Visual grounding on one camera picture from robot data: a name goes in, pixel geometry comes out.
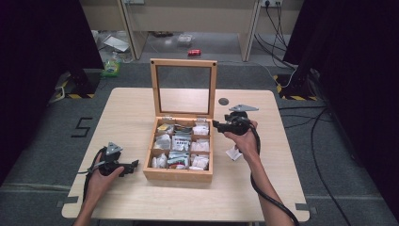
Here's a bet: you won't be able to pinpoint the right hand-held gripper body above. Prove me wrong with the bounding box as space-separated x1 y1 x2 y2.
224 104 260 137

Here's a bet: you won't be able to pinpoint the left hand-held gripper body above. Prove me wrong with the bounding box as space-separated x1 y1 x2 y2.
98 141 123 177

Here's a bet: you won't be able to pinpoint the single white paper packet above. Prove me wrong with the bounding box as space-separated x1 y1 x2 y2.
225 145 244 162

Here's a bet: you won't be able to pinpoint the assortment of small sachets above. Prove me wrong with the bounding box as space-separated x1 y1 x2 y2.
151 121 211 171

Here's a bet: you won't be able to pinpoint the wooden compartment box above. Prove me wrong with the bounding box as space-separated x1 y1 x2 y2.
142 116 215 184

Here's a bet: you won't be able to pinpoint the wooden framed glass box lid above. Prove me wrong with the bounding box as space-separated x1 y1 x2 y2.
150 57 218 120

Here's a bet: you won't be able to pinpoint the person's right hand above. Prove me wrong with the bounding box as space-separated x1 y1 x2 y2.
223 120 260 163

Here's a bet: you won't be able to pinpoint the person's left hand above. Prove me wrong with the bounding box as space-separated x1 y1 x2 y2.
84 167 125 202

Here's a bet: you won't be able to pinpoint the black stand base hazard tape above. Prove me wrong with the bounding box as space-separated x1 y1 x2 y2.
55 69 102 100
272 73 318 102

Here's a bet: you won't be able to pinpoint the clear plastic container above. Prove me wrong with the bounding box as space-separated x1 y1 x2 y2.
176 33 194 45

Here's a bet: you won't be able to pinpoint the green packet on floor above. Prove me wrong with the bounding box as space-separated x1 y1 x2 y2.
100 51 123 78

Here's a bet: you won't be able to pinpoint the beige desk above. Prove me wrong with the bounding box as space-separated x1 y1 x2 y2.
78 0 305 62

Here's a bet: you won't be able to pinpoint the grey flat sheet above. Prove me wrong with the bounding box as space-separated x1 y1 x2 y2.
103 34 131 53

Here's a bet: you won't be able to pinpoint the black curtain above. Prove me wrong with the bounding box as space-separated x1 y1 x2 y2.
0 0 104 186
282 0 399 221

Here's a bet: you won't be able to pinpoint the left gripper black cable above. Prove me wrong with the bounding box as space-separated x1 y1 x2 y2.
76 146 106 202

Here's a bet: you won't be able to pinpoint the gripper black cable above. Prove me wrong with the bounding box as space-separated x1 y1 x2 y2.
76 146 106 202
247 122 301 226

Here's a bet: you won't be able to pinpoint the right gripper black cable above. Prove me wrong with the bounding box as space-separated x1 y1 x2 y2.
247 122 301 226

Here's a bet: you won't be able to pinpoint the thin white floor cable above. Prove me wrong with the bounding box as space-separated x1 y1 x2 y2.
216 59 297 89

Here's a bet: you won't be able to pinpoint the black floor cables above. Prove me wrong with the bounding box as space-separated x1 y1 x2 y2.
278 105 353 226

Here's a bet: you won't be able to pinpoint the black cables from socket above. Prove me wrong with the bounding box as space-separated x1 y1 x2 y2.
253 2 297 71

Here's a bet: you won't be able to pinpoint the white wall power socket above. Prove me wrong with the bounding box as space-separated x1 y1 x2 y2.
260 0 283 8

